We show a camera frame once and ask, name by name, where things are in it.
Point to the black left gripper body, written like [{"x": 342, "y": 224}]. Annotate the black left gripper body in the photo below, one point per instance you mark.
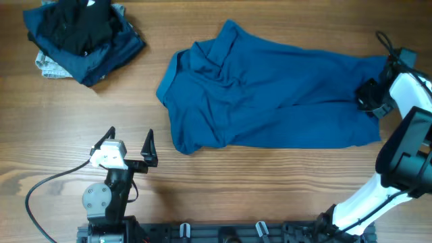
[{"x": 137, "y": 165}]

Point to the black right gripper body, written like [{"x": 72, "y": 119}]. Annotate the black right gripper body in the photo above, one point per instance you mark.
[{"x": 371, "y": 97}]

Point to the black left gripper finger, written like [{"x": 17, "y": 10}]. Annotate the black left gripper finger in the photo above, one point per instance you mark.
[
  {"x": 148, "y": 151},
  {"x": 110, "y": 134}
]

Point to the teal blue polo shirt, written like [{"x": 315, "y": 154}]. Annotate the teal blue polo shirt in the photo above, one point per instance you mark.
[{"x": 239, "y": 89}]

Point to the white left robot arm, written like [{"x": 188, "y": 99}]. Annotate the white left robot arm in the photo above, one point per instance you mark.
[{"x": 106, "y": 202}]

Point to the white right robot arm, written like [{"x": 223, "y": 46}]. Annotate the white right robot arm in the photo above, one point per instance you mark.
[{"x": 402, "y": 170}]

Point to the navy folded garment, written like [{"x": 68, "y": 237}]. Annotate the navy folded garment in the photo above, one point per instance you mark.
[{"x": 89, "y": 69}]

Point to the light grey folded garment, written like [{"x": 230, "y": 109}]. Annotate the light grey folded garment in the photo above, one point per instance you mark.
[{"x": 49, "y": 68}]

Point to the black folded garment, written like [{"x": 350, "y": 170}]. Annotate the black folded garment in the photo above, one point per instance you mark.
[{"x": 79, "y": 27}]

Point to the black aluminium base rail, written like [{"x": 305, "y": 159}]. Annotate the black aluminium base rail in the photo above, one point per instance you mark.
[{"x": 287, "y": 232}]

